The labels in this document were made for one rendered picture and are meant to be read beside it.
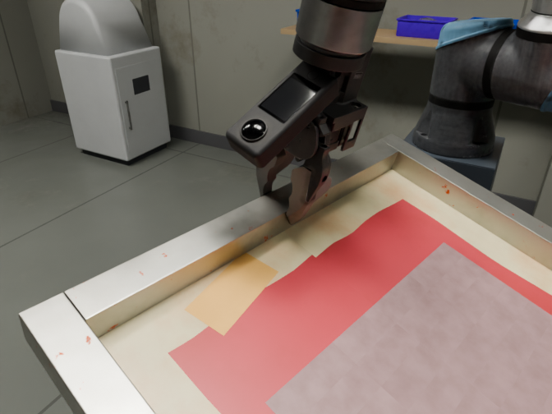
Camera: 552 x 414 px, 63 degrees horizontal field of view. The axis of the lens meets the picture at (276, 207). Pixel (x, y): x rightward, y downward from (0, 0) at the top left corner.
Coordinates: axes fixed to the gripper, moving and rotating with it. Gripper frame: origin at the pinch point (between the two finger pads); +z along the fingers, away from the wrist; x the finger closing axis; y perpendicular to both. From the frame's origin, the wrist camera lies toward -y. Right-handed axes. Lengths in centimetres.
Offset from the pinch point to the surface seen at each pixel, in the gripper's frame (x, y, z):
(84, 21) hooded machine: 295, 124, 96
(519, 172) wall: 9, 267, 100
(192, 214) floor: 148, 117, 170
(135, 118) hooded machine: 256, 142, 161
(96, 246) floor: 159, 54, 173
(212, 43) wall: 249, 208, 104
